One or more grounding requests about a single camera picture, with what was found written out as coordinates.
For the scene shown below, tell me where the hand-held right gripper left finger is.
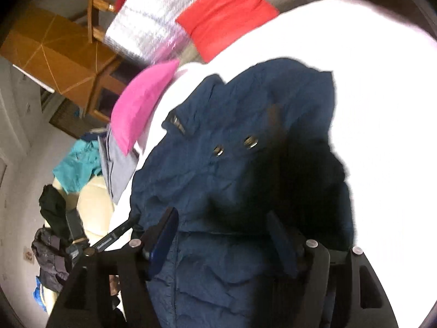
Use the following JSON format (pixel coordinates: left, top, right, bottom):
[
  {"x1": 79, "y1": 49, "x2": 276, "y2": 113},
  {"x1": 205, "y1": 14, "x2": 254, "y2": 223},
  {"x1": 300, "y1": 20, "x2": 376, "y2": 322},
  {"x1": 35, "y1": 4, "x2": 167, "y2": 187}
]
[{"x1": 46, "y1": 208, "x2": 179, "y2": 328}]

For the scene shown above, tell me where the pink pillow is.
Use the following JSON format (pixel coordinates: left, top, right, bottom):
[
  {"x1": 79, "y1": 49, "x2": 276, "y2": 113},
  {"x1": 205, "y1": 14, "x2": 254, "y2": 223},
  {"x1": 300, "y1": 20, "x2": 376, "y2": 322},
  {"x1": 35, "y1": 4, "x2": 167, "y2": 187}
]
[{"x1": 111, "y1": 59, "x2": 180, "y2": 156}]

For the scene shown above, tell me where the white bed sheet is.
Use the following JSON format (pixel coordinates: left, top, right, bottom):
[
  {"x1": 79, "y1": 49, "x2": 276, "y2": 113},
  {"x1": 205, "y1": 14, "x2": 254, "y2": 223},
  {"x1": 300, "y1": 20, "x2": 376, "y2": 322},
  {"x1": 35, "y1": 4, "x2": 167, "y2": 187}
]
[{"x1": 109, "y1": 0, "x2": 437, "y2": 315}]

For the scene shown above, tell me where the silver foil insulation panel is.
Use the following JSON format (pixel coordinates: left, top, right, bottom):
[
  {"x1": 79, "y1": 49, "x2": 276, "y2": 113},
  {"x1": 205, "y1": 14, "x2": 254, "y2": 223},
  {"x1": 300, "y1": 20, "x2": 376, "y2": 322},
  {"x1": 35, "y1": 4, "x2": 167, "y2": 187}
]
[{"x1": 104, "y1": 0, "x2": 246, "y2": 67}]

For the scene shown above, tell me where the grey cloth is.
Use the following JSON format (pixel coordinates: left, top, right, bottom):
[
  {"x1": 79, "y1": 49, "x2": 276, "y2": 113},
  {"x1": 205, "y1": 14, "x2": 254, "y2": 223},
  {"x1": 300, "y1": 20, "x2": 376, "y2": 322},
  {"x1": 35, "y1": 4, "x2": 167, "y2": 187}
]
[{"x1": 98, "y1": 123, "x2": 139, "y2": 206}]

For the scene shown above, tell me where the dark grey puffer jacket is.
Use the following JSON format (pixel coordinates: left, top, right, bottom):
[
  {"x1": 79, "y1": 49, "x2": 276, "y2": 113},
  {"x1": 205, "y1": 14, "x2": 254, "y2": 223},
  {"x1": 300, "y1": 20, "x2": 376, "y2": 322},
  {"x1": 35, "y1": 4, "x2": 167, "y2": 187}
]
[{"x1": 31, "y1": 208, "x2": 87, "y2": 292}]

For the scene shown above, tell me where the red pillow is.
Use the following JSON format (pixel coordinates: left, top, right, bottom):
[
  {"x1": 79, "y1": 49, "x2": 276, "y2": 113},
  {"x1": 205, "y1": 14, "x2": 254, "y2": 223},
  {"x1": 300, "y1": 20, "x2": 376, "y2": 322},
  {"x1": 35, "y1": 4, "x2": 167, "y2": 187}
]
[{"x1": 176, "y1": 0, "x2": 279, "y2": 63}]

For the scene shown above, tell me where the navy blue zip jacket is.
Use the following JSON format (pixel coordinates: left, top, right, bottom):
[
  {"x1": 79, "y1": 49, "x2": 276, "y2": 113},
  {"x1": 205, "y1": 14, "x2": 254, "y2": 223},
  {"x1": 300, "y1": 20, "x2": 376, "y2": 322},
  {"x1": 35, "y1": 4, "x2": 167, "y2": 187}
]
[{"x1": 130, "y1": 57, "x2": 357, "y2": 328}]

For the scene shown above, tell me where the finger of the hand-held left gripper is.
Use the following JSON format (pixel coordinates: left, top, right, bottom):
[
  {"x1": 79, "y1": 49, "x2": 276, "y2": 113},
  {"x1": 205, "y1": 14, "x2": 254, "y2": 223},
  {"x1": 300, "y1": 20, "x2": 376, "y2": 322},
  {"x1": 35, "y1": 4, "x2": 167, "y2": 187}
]
[{"x1": 89, "y1": 215, "x2": 141, "y2": 253}]

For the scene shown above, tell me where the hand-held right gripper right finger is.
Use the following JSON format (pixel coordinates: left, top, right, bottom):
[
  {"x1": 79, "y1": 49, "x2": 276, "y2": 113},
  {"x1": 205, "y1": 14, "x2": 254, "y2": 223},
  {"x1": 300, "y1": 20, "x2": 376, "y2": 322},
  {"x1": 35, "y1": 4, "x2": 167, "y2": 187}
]
[{"x1": 266, "y1": 211, "x2": 400, "y2": 328}]

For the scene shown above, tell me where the black garment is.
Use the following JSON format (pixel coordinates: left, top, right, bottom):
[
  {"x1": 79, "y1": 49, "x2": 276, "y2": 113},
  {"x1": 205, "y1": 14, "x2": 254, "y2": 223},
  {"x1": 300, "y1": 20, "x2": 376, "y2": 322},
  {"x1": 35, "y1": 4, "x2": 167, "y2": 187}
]
[{"x1": 39, "y1": 184, "x2": 69, "y2": 236}]

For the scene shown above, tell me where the teal garment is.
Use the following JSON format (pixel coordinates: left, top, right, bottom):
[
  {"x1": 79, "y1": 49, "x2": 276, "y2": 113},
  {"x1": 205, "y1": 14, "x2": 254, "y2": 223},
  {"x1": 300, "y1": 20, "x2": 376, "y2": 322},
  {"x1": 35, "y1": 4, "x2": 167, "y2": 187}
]
[{"x1": 53, "y1": 140, "x2": 103, "y2": 194}]

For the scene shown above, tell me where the bright blue bag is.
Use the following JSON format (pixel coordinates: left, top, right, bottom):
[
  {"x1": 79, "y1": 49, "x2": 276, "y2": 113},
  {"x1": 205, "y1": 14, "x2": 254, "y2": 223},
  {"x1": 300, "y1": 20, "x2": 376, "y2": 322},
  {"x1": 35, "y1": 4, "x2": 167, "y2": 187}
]
[{"x1": 34, "y1": 277, "x2": 48, "y2": 311}]

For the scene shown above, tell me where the cream leather sofa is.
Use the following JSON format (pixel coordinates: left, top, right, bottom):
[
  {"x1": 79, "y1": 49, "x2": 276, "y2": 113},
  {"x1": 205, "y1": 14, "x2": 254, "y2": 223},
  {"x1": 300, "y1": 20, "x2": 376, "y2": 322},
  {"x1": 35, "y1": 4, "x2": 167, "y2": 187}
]
[{"x1": 51, "y1": 176, "x2": 120, "y2": 315}]

